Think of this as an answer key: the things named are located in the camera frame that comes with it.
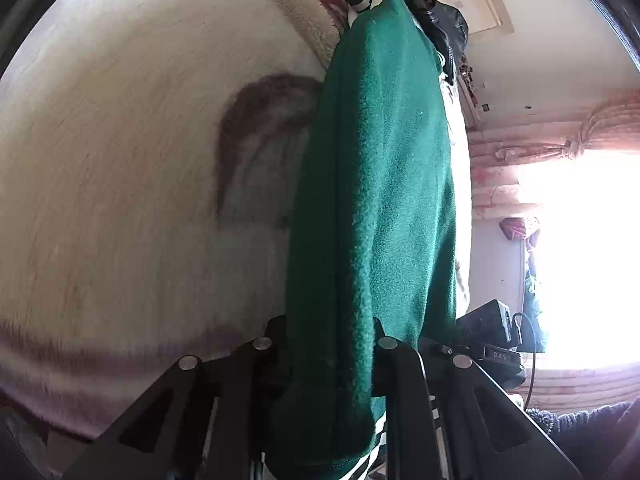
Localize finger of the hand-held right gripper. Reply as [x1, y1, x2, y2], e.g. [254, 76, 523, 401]
[420, 337, 484, 361]

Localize pink floral curtain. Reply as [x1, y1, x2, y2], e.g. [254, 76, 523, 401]
[467, 89, 640, 221]

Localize pink folded blanket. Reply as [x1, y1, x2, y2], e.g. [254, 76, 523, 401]
[510, 367, 640, 414]

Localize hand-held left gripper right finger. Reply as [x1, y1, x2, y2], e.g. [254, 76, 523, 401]
[372, 319, 584, 480]

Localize black cable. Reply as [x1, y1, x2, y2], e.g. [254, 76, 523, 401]
[512, 312, 539, 409]

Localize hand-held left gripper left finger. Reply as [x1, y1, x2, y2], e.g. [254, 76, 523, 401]
[65, 316, 291, 480]

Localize pink crumpled cloth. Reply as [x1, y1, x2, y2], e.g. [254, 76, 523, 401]
[500, 216, 541, 242]

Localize black leather jacket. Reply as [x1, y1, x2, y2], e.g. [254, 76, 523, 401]
[404, 0, 470, 86]

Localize green varsity jacket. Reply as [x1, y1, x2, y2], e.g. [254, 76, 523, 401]
[267, 0, 474, 480]

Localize blue crumpled clothes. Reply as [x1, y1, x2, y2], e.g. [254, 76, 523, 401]
[522, 250, 544, 322]

